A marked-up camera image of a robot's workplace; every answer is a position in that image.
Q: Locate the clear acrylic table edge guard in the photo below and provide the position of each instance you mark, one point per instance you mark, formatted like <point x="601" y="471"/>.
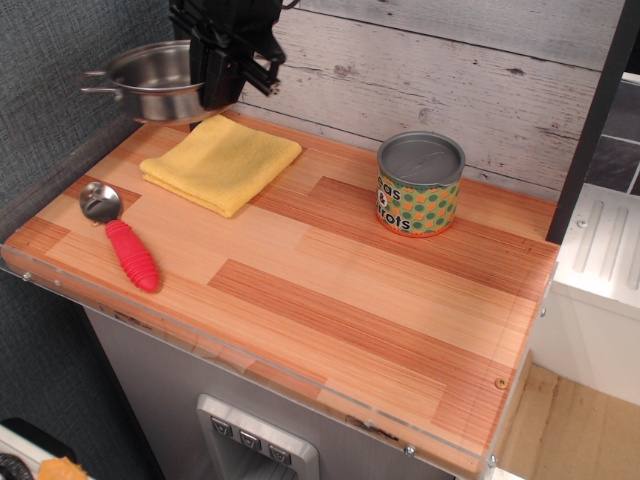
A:
<point x="416" y="346"/>

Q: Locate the red-handled metal spoon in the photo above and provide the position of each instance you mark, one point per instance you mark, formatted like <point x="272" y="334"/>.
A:
<point x="101" y="203"/>

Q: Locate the silver dispenser panel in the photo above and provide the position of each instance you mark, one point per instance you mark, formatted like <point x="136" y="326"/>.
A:
<point x="250" y="442"/>

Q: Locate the grey toy fridge cabinet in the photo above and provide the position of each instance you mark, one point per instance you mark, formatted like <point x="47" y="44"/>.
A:
<point x="164" y="386"/>

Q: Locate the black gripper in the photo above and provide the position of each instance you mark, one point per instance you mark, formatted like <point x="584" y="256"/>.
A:
<point x="231" y="43"/>

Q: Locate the peas and carrots can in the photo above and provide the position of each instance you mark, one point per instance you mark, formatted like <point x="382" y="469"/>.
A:
<point x="418" y="183"/>

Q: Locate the yellow folded cloth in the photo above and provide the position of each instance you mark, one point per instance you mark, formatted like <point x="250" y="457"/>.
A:
<point x="221" y="165"/>

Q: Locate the black and orange object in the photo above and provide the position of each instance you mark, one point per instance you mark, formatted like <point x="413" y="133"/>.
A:
<point x="25" y="448"/>

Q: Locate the stainless steel pot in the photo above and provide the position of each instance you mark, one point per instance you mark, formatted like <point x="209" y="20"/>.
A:
<point x="152" y="84"/>

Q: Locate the white toy sink unit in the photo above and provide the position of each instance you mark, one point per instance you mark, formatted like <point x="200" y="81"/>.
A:
<point x="587" y="329"/>

